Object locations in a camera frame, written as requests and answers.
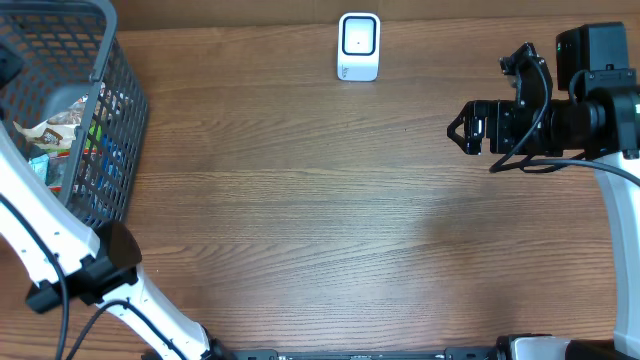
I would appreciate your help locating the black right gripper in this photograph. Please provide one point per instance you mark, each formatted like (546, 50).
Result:
(498, 112)

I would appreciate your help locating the beige Pantree snack bag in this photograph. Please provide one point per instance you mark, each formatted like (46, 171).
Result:
(58, 131)

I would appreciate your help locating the teal white snack packet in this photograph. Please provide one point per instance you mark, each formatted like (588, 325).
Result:
(40, 166)

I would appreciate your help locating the blue Oreo cookie pack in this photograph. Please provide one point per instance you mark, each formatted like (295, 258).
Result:
(108, 180)

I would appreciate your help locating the green clear candy bag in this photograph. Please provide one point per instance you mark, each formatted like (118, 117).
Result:
(60, 160)

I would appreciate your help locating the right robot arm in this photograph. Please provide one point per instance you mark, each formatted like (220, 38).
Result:
(587, 115)

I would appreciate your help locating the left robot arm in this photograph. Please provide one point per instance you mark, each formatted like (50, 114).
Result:
(67, 259)

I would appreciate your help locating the white barcode scanner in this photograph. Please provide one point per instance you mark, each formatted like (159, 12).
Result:
(358, 50)

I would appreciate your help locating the grey plastic mesh basket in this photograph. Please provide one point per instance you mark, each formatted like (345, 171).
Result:
(55, 54)

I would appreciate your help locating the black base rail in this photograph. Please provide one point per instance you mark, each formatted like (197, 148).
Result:
(451, 353)

